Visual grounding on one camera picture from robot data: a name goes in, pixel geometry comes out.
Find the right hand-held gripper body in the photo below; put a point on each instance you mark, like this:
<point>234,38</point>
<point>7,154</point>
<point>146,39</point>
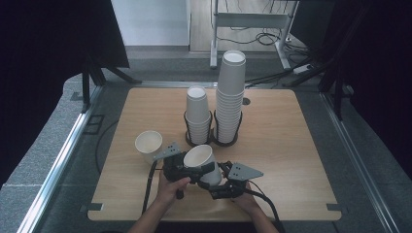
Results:
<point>239,184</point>

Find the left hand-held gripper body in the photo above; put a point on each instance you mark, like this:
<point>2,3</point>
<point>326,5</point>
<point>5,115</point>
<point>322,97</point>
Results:
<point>173,168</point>

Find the white paper cup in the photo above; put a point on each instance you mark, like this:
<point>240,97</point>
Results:
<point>200,157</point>
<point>148,144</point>

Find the black double cup holder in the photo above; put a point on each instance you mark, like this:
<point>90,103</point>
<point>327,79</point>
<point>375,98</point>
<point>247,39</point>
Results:
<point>212,139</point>

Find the short stack of paper cups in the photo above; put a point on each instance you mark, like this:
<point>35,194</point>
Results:
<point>198,111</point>

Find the tall stack of paper cups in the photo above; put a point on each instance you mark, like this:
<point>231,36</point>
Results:
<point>230,97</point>

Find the person's right hand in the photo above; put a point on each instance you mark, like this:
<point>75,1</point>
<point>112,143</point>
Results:
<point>246,202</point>

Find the person's left hand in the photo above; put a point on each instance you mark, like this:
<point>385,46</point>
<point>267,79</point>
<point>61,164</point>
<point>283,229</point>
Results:
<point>170,192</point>

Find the black table grommet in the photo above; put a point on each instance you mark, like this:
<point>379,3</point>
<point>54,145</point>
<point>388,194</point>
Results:
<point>246,101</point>

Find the black floor socket plate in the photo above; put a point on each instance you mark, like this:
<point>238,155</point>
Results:
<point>94,124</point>

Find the black metal stand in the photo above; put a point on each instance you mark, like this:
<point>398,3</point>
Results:
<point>85,90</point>
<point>338,97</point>

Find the white power strip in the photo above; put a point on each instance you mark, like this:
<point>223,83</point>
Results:
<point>303,68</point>

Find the black curtain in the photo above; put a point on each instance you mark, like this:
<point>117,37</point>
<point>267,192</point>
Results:
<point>382,81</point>
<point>48,64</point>

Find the aluminium floor rail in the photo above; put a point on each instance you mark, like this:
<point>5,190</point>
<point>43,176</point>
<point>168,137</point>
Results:
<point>359,161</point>
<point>55,171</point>

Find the white metal desk frame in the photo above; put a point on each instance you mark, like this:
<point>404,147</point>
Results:
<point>249,19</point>

